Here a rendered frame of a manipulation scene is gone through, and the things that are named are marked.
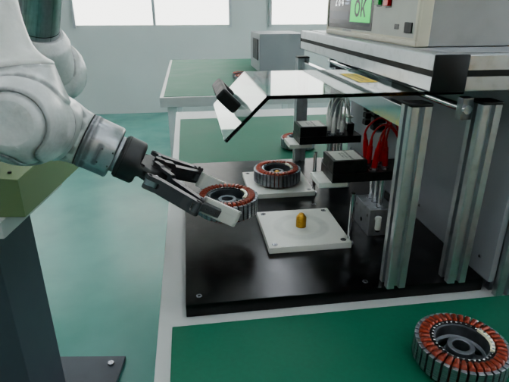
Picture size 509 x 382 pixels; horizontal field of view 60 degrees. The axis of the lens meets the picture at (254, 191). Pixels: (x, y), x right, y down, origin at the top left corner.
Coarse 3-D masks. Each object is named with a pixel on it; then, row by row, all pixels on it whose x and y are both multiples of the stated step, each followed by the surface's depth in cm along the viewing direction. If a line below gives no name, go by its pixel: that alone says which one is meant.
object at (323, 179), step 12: (324, 156) 82; (336, 156) 80; (348, 156) 80; (360, 156) 80; (324, 168) 82; (336, 168) 78; (348, 168) 78; (360, 168) 78; (384, 168) 80; (324, 180) 79; (336, 180) 78; (348, 180) 78; (360, 180) 79; (372, 180) 79; (384, 180) 80; (372, 192) 86
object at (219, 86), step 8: (216, 80) 71; (216, 88) 66; (224, 88) 62; (216, 96) 62; (224, 96) 62; (232, 96) 62; (224, 104) 62; (232, 104) 62; (240, 104) 63; (232, 112) 63
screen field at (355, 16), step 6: (354, 0) 85; (360, 0) 83; (366, 0) 80; (354, 6) 85; (360, 6) 83; (366, 6) 80; (354, 12) 86; (360, 12) 83; (366, 12) 80; (354, 18) 86; (360, 18) 83; (366, 18) 80
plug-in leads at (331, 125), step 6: (348, 102) 103; (330, 108) 102; (336, 108) 100; (348, 108) 103; (330, 114) 102; (348, 114) 104; (330, 120) 102; (342, 120) 101; (348, 120) 105; (330, 126) 103; (342, 126) 102; (348, 126) 105; (330, 132) 104; (342, 132) 103
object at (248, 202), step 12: (204, 192) 81; (216, 192) 82; (228, 192) 83; (240, 192) 82; (252, 192) 80; (228, 204) 76; (240, 204) 76; (252, 204) 77; (204, 216) 77; (240, 216) 76; (252, 216) 78
